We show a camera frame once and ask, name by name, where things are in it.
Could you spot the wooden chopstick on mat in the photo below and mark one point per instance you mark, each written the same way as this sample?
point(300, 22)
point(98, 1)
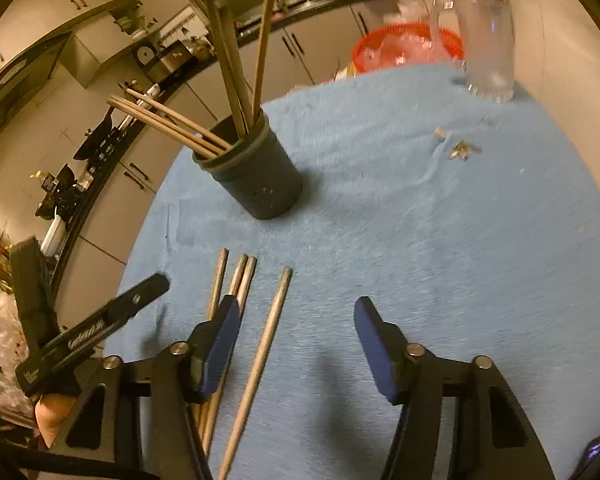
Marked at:
point(206, 413)
point(255, 374)
point(217, 282)
point(241, 300)

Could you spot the small debris on mat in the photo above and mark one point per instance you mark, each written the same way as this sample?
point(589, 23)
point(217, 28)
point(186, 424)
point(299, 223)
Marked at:
point(461, 149)

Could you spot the clear glass mug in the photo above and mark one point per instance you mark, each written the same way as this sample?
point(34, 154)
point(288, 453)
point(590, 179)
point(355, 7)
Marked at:
point(487, 33)

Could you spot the dark cylindrical utensil holder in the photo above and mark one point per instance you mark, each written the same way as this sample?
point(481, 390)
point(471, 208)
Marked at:
point(256, 170)

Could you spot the blue towel table mat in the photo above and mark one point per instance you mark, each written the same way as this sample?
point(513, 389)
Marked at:
point(498, 254)

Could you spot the black wok pan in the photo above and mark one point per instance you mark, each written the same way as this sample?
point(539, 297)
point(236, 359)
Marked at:
point(96, 138)

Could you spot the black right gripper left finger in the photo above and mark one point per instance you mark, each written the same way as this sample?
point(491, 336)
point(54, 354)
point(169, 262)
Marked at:
point(211, 343)

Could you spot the range hood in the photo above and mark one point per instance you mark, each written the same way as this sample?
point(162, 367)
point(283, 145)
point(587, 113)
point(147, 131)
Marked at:
point(27, 74)

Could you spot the person left hand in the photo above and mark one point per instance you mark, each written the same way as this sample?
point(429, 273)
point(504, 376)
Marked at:
point(50, 412)

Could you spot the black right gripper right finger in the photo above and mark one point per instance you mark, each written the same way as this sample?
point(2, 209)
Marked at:
point(384, 347)

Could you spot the red plastic basket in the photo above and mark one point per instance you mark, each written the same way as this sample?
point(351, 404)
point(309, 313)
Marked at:
point(403, 44)

